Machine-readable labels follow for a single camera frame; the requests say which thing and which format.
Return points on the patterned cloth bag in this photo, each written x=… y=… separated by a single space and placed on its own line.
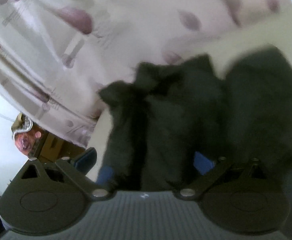
x=22 y=124

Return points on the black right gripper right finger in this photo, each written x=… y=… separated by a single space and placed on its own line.
x=238 y=197

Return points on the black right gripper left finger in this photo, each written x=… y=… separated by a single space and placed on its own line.
x=47 y=198

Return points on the black garment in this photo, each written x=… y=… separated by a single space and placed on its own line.
x=198 y=119

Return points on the white patterned curtain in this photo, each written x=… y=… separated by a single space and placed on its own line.
x=56 y=54

